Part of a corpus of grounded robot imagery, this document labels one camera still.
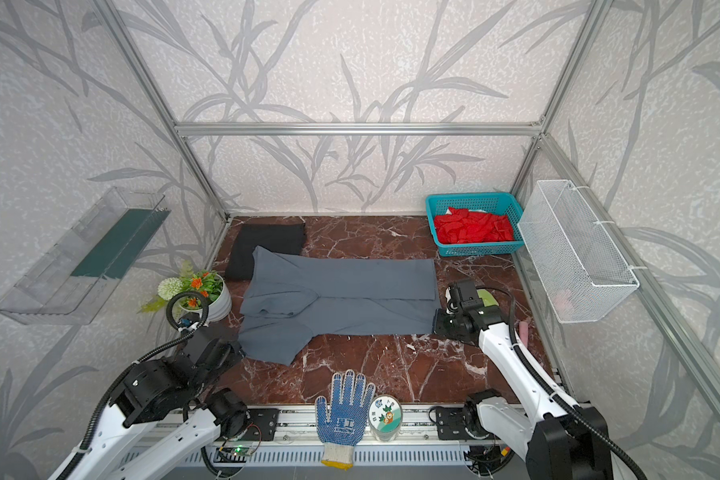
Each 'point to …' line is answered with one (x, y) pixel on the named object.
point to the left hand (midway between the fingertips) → (249, 335)
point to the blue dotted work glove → (348, 420)
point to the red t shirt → (465, 226)
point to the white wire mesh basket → (576, 271)
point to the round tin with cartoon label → (385, 416)
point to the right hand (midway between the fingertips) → (437, 316)
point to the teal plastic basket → (499, 203)
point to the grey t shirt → (292, 300)
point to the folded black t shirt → (281, 238)
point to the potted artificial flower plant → (211, 285)
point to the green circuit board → (241, 451)
